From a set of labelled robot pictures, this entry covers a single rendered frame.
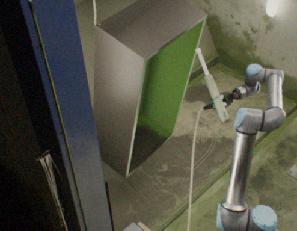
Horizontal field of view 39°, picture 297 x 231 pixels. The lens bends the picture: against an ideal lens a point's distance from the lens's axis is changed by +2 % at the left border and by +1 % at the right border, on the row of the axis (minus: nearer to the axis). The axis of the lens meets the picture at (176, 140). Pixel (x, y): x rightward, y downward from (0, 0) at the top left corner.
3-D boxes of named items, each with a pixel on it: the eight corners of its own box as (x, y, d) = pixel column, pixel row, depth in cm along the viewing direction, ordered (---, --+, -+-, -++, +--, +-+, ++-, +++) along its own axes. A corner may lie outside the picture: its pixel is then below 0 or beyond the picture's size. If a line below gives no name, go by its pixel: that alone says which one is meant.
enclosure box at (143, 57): (91, 152, 317) (94, 24, 223) (141, 112, 351) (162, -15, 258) (125, 179, 308) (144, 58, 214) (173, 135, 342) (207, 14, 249)
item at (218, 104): (214, 123, 278) (231, 118, 257) (208, 126, 276) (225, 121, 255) (187, 56, 275) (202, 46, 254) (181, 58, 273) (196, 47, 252)
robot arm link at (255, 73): (265, 64, 266) (261, 79, 275) (247, 61, 268) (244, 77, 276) (264, 71, 260) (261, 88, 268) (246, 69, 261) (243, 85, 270)
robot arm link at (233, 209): (244, 239, 236) (266, 113, 212) (213, 233, 238) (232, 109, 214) (244, 225, 250) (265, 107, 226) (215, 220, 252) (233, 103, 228)
